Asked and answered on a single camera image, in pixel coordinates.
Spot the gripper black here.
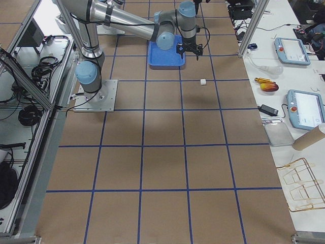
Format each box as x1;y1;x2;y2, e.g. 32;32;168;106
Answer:
177;35;203;60

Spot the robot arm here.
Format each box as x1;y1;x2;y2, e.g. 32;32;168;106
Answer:
55;1;203;102

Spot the blue plastic tray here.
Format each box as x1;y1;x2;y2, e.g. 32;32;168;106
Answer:
147;35;186;70

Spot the toy mango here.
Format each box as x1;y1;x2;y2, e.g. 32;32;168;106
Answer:
259;82;279;92

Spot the black power brick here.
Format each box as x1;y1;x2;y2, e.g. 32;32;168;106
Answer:
257;104;278;116

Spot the far teach pendant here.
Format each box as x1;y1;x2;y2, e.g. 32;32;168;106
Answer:
274;38;310;66

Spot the teach pendant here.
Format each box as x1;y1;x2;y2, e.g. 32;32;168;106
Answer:
286;89;324;130
274;38;310;66

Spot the clear plastic container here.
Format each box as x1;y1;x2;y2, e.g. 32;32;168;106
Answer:
264;123;294;147

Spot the near teach pendant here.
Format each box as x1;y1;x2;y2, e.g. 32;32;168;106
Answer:
286;89;324;130

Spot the cardboard tube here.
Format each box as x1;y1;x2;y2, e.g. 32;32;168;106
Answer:
292;123;324;151

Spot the aluminium frame post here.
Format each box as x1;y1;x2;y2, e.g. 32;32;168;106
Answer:
238;0;269;58

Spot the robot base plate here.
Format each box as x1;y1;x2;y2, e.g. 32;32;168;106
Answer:
73;79;118;112

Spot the aluminium frame rail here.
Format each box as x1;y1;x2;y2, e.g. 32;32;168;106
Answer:
1;48;54;110

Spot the gold wire rack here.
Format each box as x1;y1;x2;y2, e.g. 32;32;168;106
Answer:
276;158;324;212

